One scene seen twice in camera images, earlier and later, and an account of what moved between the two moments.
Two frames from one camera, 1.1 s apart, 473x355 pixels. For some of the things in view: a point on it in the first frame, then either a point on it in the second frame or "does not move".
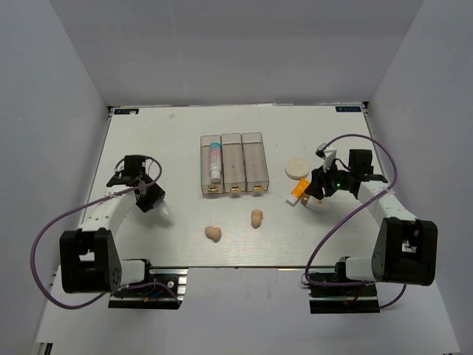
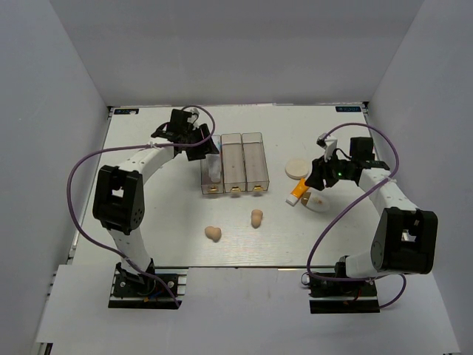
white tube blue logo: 161,210 -> 214,167
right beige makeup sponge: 256,217 does not move
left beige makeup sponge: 213,233 does not move
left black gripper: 157,192 -> 202,150
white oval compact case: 314,203 does not move
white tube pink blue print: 215,157 does not move
